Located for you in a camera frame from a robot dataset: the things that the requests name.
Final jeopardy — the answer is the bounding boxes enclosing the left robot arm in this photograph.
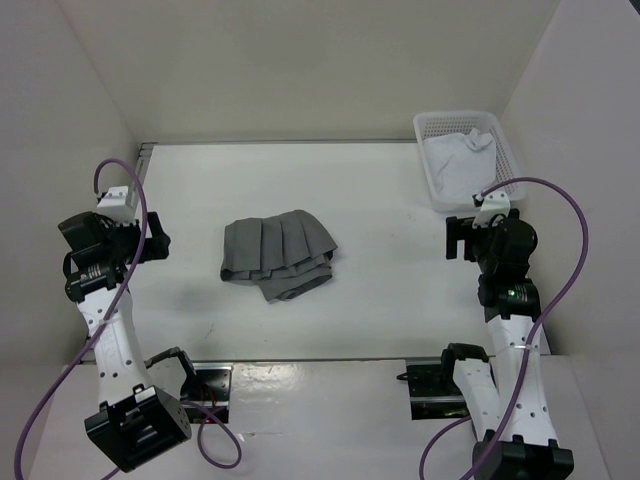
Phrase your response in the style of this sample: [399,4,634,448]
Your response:
[59,212,199,472]

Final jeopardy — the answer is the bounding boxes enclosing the white skirt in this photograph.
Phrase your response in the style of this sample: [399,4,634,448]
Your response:
[423,128,496,203]

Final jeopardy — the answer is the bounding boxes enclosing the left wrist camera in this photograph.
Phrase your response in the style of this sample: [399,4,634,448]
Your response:
[95,186,136,224]

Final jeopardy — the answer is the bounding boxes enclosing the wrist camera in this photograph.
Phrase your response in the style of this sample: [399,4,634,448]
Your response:
[472,189,511,229]
[95,186,136,224]

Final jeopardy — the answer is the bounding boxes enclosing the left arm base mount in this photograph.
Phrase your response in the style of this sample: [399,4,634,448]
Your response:
[180,362,233,424]

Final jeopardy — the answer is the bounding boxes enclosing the white plastic basket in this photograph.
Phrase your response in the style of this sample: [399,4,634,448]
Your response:
[413,110,523,213]

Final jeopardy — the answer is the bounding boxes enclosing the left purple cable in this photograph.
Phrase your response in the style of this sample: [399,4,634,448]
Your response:
[14,158,244,480]

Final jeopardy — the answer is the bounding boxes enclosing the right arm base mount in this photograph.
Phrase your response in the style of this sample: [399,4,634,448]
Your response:
[396,360,469,421]

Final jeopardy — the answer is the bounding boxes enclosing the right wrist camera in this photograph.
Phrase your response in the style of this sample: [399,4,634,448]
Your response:
[472,189,511,229]

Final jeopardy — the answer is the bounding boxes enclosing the grey pleated skirt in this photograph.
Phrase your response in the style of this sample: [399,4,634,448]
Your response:
[220,210,338,302]

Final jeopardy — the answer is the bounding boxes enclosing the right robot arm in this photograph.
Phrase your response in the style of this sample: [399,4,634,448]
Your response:
[437,210,574,479]

